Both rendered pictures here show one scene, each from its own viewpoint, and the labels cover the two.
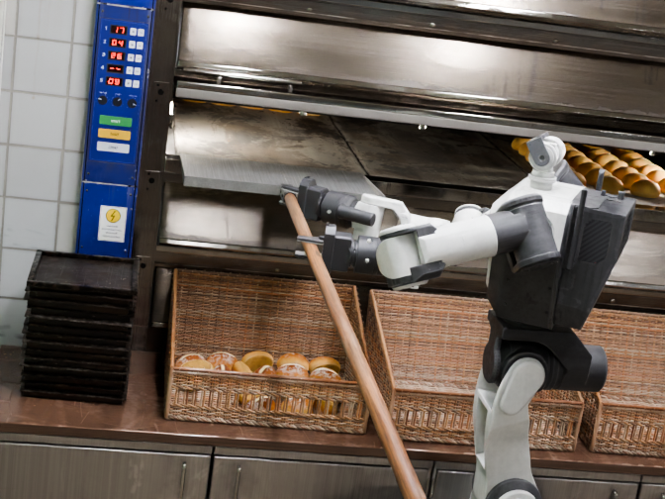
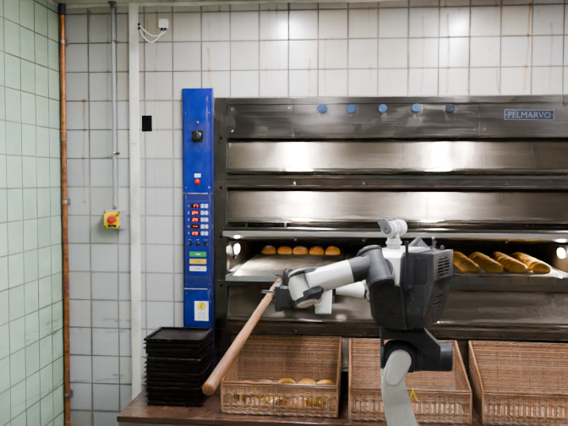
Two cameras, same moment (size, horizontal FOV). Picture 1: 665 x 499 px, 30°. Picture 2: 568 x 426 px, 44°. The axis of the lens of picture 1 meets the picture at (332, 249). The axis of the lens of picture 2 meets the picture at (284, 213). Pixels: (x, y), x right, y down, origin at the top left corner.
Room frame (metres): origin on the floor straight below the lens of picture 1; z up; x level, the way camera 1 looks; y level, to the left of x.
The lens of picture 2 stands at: (-0.02, -0.80, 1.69)
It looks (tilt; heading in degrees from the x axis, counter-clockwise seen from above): 3 degrees down; 16
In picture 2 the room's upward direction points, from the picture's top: straight up
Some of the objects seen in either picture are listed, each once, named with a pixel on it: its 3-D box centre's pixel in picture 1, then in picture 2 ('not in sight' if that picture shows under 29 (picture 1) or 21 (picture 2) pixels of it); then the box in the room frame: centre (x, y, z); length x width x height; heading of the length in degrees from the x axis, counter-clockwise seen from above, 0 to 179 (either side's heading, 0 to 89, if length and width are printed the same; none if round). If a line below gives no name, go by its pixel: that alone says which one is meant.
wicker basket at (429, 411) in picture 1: (468, 366); (406, 378); (3.38, -0.44, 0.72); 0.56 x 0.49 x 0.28; 101
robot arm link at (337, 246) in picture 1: (348, 252); (290, 297); (2.75, -0.04, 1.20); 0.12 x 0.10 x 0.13; 92
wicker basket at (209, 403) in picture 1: (266, 348); (284, 373); (3.30, 0.15, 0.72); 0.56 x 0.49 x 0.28; 100
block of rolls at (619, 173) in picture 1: (600, 165); (496, 261); (4.18, -0.86, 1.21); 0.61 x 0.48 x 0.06; 10
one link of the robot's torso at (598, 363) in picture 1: (546, 353); (415, 348); (2.80, -0.54, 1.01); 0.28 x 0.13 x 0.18; 101
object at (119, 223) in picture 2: not in sight; (114, 219); (3.34, 1.10, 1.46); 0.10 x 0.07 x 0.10; 100
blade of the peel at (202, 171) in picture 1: (279, 174); (284, 273); (3.43, 0.18, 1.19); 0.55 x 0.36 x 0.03; 101
